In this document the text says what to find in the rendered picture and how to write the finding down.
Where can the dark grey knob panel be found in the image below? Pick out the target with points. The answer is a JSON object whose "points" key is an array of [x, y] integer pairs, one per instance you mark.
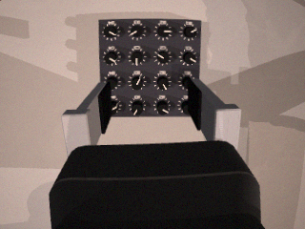
{"points": [[138, 69]]}

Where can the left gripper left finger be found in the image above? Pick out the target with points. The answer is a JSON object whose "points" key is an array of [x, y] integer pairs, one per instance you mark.
{"points": [[84, 125]]}

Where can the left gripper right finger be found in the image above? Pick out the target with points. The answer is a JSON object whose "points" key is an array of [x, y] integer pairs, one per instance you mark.
{"points": [[216, 120]]}

